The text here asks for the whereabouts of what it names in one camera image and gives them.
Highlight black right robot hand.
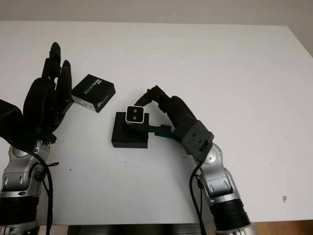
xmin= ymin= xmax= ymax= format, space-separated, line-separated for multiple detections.
xmin=134 ymin=85 xmax=198 ymax=140

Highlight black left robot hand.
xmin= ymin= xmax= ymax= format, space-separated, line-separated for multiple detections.
xmin=23 ymin=42 xmax=74 ymax=142

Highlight small silver depth camera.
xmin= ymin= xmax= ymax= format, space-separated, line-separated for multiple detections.
xmin=124 ymin=105 xmax=145 ymax=126

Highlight black printed box lid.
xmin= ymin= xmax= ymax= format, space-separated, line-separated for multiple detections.
xmin=70 ymin=73 xmax=116 ymax=113

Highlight black box base with foam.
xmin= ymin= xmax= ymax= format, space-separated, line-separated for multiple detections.
xmin=111 ymin=112 xmax=149 ymax=149

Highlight dark robot torso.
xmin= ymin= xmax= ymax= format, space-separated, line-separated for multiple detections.
xmin=68 ymin=225 xmax=216 ymax=235

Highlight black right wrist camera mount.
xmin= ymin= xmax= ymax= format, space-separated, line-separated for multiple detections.
xmin=182 ymin=121 xmax=215 ymax=162

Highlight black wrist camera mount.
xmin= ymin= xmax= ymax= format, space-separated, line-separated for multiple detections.
xmin=182 ymin=121 xmax=215 ymax=162
xmin=0 ymin=99 xmax=25 ymax=147

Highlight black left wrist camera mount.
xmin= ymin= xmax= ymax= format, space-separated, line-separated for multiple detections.
xmin=0 ymin=99 xmax=25 ymax=147

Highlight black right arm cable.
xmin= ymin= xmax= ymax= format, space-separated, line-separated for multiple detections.
xmin=189 ymin=156 xmax=208 ymax=235

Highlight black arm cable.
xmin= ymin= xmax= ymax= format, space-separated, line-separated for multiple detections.
xmin=189 ymin=156 xmax=208 ymax=235
xmin=21 ymin=149 xmax=61 ymax=226

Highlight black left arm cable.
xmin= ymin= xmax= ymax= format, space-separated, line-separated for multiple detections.
xmin=21 ymin=149 xmax=61 ymax=226

